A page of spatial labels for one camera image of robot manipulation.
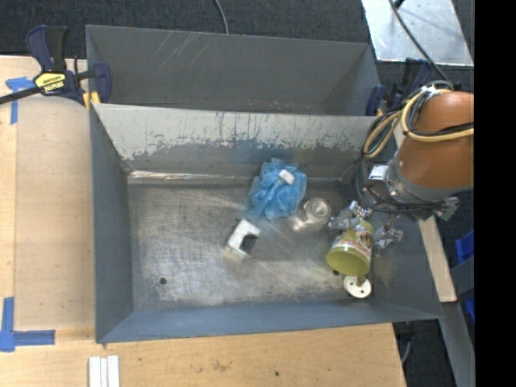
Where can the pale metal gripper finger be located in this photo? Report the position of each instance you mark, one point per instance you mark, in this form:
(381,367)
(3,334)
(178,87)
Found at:
(388,236)
(347,215)

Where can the yellow printed cup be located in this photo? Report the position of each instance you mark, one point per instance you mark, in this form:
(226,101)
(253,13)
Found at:
(350,256)

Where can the white round disc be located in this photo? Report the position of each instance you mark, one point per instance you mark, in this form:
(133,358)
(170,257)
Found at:
(357,287)

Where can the blue mesh bath sponge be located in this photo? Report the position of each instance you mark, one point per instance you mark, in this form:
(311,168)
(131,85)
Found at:
(278,194)

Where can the white block with black hole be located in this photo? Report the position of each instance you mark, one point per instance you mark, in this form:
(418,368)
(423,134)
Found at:
(238,238)

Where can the grey metal bin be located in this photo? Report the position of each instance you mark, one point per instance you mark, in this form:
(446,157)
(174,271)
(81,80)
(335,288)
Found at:
(193,232)

